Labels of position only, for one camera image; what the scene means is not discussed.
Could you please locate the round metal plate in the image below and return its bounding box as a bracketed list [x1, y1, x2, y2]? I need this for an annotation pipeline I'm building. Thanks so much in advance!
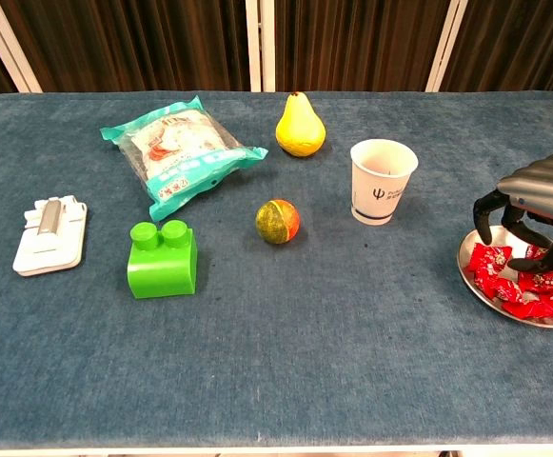
[456, 225, 553, 330]

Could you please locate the white plastic block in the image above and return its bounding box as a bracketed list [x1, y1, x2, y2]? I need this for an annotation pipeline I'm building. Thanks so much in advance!
[11, 194, 89, 278]

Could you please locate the green orange ball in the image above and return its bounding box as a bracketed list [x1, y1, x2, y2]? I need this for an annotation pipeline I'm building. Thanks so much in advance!
[255, 198, 301, 246]

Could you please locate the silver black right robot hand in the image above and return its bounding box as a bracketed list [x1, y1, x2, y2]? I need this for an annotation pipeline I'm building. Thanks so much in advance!
[472, 152, 553, 275]

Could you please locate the white frame post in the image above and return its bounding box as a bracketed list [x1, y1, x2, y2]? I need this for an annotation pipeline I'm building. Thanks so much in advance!
[425, 0, 470, 93]
[261, 0, 277, 93]
[0, 0, 44, 94]
[245, 0, 263, 93]

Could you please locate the green building block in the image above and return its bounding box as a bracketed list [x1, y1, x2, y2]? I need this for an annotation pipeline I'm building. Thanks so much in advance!
[127, 219, 199, 300]

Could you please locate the yellow toy pear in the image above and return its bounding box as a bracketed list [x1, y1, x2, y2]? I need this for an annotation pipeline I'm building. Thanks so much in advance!
[275, 91, 327, 158]

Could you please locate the white paper cup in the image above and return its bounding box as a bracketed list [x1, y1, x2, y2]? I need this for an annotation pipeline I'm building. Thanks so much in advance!
[349, 138, 420, 227]

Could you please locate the blue velvet table cloth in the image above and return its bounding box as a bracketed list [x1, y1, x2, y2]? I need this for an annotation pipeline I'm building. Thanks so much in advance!
[0, 89, 553, 451]

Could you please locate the teal clear snack bag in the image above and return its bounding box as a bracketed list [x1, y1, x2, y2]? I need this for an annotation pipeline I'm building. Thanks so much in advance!
[99, 94, 269, 223]

